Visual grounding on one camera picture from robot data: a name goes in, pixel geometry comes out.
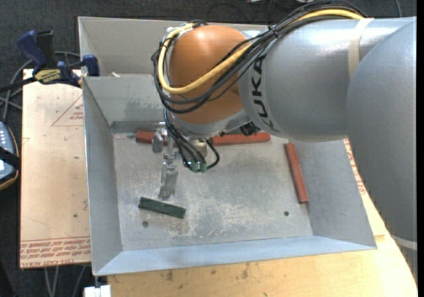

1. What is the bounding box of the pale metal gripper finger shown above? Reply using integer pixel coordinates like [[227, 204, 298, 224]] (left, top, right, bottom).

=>
[[151, 127, 168, 154], [158, 157, 180, 201]]

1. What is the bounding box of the red-brown flat block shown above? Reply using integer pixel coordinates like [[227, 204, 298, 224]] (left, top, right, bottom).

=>
[[210, 132, 272, 147], [135, 130, 166, 145], [284, 142, 310, 205]]

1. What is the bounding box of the dark green flat block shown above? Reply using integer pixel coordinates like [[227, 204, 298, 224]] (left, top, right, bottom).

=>
[[138, 196, 187, 220]]

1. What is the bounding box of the grey metal bin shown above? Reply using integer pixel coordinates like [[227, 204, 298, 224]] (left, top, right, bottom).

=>
[[78, 16, 378, 277]]

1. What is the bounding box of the brown cardboard board red print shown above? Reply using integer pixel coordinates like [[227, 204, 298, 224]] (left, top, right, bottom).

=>
[[19, 68, 92, 270]]

